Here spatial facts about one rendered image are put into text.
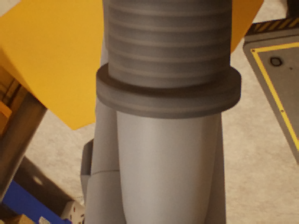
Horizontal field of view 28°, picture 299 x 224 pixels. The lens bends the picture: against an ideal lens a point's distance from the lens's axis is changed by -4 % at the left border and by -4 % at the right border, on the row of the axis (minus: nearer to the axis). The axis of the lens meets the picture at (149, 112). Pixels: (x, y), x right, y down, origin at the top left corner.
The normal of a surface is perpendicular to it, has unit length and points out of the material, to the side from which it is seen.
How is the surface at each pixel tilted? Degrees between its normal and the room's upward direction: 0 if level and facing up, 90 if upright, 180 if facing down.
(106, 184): 87
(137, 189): 36
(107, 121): 87
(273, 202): 0
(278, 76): 0
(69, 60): 0
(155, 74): 29
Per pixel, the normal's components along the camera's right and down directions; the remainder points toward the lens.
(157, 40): -0.22, 0.35
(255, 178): -0.30, 0.73
